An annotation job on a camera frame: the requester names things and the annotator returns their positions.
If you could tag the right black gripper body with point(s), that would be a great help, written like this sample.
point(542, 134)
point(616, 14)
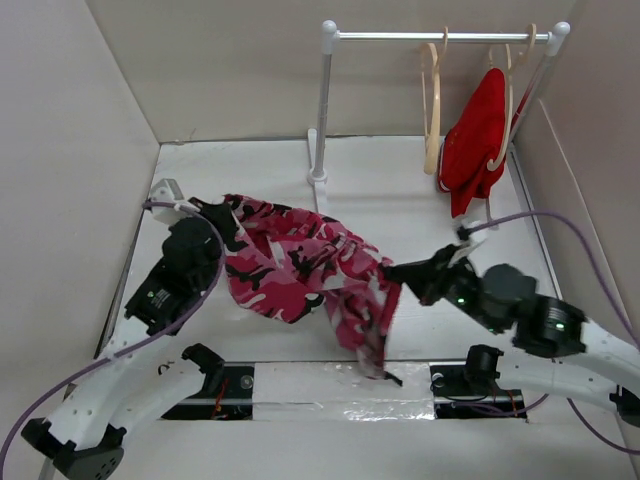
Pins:
point(453, 282)

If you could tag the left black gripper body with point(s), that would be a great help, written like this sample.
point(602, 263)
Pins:
point(227, 229)

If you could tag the pink camouflage trousers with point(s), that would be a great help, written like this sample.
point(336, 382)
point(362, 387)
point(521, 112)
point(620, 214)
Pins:
point(284, 262)

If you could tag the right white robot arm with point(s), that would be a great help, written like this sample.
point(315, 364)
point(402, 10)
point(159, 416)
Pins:
point(558, 350)

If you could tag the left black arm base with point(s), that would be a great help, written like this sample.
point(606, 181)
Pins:
point(226, 392)

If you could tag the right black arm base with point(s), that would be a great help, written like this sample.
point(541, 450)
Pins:
point(468, 389)

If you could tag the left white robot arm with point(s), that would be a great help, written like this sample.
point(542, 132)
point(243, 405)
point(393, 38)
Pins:
point(85, 437)

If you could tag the empty beige wooden hanger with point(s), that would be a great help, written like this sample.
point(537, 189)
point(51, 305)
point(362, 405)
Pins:
point(431, 58)

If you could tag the beige hanger with red garment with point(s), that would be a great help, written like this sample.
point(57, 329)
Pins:
point(510, 66)

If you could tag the white clothes rack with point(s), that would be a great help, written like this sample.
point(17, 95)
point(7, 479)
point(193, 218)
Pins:
point(317, 176)

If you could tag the red shorts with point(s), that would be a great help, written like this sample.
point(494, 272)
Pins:
point(472, 143)

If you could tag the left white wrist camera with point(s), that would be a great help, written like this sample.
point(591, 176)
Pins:
point(169, 204)

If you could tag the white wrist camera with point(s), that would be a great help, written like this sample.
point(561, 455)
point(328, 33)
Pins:
point(469, 238)
point(169, 204)

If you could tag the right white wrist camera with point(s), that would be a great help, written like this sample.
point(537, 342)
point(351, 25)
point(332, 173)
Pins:
point(469, 238)

